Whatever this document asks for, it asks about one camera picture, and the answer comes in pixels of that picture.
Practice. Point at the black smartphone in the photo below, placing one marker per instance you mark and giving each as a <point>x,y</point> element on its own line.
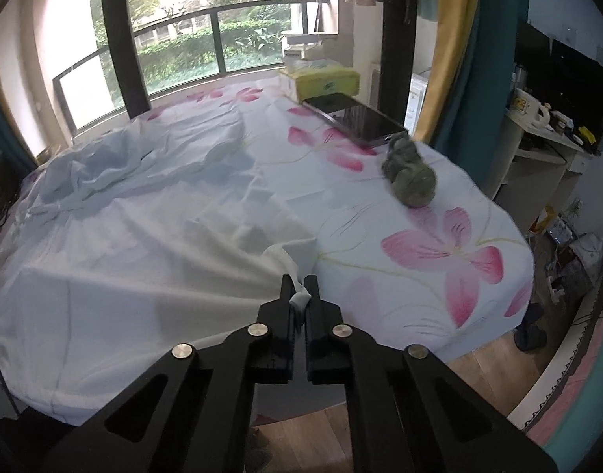
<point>360,123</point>

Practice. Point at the white plastic jar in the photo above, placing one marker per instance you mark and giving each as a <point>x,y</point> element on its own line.
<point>304,46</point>

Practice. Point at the teal and yellow right curtain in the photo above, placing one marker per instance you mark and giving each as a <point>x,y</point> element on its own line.
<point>472,65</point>

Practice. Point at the white air conditioner unit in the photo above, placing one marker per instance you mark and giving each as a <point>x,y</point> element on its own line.
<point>417,92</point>

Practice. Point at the dark window frame post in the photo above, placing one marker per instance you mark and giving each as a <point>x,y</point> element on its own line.
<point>120,40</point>

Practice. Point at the teal and yellow curtain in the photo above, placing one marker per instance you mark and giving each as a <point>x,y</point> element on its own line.
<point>472,65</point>
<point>12,146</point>

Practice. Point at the floral white bed sheet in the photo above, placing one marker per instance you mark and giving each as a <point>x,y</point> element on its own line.
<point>452,275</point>

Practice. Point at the teal and yellow left curtain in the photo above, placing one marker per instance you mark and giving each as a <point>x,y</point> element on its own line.
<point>12,146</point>

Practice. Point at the white desk shelf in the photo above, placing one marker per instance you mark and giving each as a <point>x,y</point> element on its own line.
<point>532,169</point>

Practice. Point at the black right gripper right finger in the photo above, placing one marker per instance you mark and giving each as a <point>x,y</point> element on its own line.
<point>407,410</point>

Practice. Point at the light blue large garment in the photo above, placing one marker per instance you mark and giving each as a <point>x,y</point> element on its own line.
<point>153,236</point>

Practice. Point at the black balcony railing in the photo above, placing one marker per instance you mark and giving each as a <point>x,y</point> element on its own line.
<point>174,52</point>

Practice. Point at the white mug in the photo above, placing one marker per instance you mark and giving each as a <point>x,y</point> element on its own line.
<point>527,110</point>

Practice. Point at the yellow tissue box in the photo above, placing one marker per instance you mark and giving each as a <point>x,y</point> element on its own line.
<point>307,79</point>

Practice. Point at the green rolled cloth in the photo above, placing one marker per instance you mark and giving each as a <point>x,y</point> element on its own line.
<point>412,181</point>

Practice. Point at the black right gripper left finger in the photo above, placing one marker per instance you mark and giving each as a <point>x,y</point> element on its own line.
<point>191,410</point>

